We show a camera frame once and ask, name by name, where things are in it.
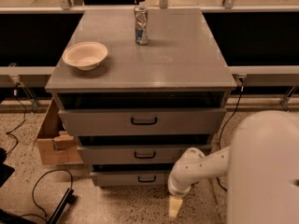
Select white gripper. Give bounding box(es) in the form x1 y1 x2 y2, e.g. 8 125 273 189
168 147 205 217

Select grey bottom drawer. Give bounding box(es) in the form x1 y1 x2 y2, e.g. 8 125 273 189
90 171 169 187

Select grey drawer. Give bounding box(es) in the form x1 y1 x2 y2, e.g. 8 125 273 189
59 108 226 136
78 145 211 165
90 171 169 187

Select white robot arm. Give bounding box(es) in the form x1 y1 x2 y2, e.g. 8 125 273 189
168 111 299 224

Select grey top drawer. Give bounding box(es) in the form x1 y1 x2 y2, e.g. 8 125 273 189
59 108 226 136

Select grey middle drawer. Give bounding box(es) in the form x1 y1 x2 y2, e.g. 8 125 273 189
78 145 211 165

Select grey drawer cabinet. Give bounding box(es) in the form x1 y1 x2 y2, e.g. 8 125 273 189
44 7 237 189

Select black stand leg left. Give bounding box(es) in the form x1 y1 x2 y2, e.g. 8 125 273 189
47 188 76 224

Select brown cardboard box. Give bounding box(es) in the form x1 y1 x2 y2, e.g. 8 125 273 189
36 100 82 165

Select white paper bowl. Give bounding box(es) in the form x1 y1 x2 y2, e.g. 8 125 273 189
62 42 108 71

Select crumpled silver drink can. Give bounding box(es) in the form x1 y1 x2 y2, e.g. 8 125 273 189
134 6 149 45

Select black cable left floor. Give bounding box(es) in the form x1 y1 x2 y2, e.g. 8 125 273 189
18 169 74 222

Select black cable right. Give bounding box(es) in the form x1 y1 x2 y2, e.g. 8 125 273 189
216 85 244 192

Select metal bracket right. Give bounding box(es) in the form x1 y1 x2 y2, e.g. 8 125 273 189
279 86 299 112

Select metal bracket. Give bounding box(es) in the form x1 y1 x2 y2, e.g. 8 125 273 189
9 71 40 114
279 86 299 112

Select black cable left wall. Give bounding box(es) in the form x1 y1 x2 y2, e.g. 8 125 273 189
4 82 28 157

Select metal bracket left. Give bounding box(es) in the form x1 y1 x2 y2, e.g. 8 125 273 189
9 71 40 114

